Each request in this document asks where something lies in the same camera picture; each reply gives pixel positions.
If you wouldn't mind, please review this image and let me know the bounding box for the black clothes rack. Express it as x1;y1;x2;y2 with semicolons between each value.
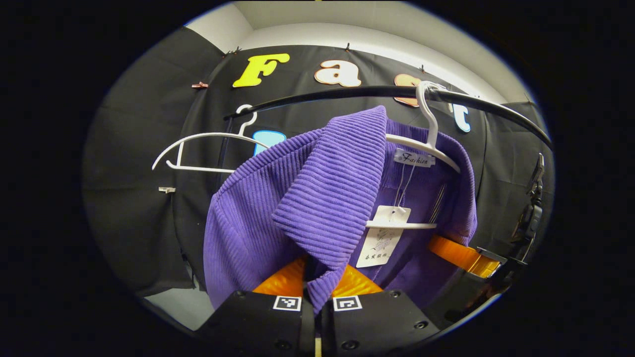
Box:
217;85;554;179

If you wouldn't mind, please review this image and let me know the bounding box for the white hanger with paper tag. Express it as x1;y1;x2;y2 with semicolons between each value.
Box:
366;81;462;230

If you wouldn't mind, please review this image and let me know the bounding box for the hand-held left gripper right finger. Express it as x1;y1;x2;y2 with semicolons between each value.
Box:
320;264;441;357

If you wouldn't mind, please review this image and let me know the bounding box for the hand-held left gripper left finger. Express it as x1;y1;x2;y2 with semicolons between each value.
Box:
196;255;317;357

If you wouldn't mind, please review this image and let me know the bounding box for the purple ribbed jacket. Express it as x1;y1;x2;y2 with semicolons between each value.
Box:
203;105;478;312

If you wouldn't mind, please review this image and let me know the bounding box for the black backdrop cloth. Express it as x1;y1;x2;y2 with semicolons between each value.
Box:
82;27;554;298

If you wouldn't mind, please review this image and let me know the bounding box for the empty white hanger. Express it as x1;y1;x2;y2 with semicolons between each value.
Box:
151;104;271;174

